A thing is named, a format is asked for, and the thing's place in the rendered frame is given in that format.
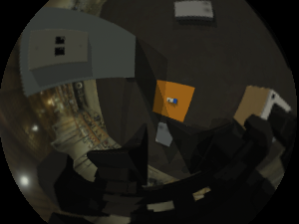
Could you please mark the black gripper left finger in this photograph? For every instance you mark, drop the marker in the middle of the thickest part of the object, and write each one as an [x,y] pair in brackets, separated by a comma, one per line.
[134,154]

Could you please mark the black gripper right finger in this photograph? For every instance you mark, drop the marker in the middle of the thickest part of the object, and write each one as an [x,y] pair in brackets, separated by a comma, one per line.
[194,144]

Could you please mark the orange flat square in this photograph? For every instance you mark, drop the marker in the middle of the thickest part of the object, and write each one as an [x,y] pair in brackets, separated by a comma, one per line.
[181,92]

